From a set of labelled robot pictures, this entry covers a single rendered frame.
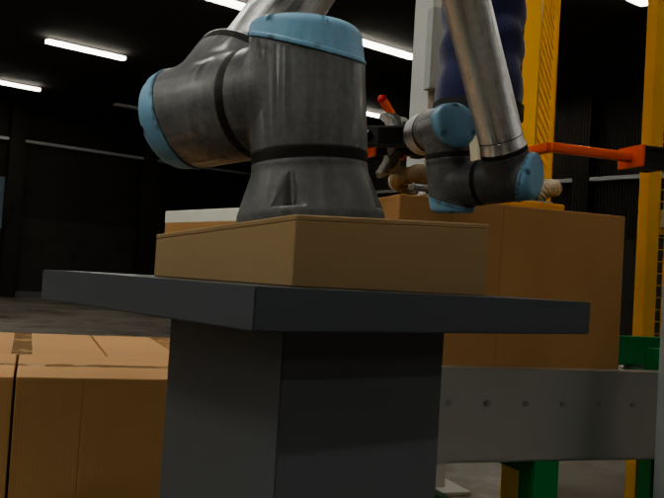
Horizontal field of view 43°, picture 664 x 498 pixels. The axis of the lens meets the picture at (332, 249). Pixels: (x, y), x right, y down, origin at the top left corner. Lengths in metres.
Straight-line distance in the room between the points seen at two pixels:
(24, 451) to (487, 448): 0.90
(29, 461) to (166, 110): 0.80
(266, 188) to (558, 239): 1.13
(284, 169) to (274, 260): 0.19
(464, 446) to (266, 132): 0.93
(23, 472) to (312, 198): 0.92
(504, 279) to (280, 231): 1.15
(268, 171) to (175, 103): 0.20
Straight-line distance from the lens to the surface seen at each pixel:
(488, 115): 1.60
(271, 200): 1.01
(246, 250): 0.90
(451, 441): 1.75
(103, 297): 1.00
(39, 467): 1.72
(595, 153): 2.01
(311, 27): 1.06
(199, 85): 1.15
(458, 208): 1.69
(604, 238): 2.12
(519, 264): 1.98
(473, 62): 1.58
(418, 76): 3.29
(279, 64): 1.05
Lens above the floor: 0.76
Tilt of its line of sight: 2 degrees up
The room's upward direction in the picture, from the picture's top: 3 degrees clockwise
